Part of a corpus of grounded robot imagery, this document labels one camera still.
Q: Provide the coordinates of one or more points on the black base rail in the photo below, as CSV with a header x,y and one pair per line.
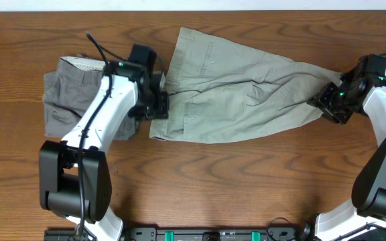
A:
x,y
153,234

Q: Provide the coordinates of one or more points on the light khaki green pants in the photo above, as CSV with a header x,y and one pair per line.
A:
x,y
224,92

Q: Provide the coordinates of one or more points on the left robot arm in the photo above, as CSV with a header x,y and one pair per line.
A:
x,y
75,182

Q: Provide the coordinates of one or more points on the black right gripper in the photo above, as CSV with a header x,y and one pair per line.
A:
x,y
322,100

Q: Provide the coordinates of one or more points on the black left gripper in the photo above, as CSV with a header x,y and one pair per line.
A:
x,y
162,112

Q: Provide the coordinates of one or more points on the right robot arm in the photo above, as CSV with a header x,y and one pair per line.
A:
x,y
365,211

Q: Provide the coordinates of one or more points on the folded dark grey shorts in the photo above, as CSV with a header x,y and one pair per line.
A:
x,y
68,92

